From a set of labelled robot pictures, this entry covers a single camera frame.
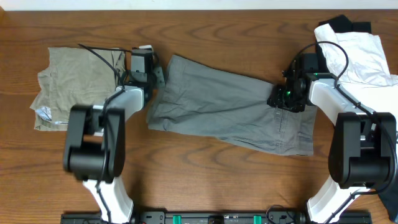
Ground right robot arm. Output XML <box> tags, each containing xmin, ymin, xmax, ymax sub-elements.
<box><xmin>267</xmin><ymin>53</ymin><xmax>397</xmax><ymax>223</ymax></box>

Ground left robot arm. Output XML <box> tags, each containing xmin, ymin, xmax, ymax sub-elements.
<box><xmin>60</xmin><ymin>45</ymin><xmax>165</xmax><ymax>223</ymax></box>

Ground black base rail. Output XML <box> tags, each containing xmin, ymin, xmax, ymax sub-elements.
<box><xmin>60</xmin><ymin>207</ymin><xmax>373</xmax><ymax>224</ymax></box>

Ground black garment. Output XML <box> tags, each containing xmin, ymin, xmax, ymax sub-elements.
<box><xmin>315</xmin><ymin>15</ymin><xmax>372</xmax><ymax>73</ymax></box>

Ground grey shorts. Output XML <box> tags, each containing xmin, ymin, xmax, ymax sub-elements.
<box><xmin>146</xmin><ymin>55</ymin><xmax>317</xmax><ymax>156</ymax></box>

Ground white t-shirt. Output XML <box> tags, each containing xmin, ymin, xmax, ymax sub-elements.
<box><xmin>314</xmin><ymin>24</ymin><xmax>397</xmax><ymax>116</ymax></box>

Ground folded khaki shorts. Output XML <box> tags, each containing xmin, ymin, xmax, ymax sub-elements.
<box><xmin>30</xmin><ymin>47</ymin><xmax>126</xmax><ymax>131</ymax></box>

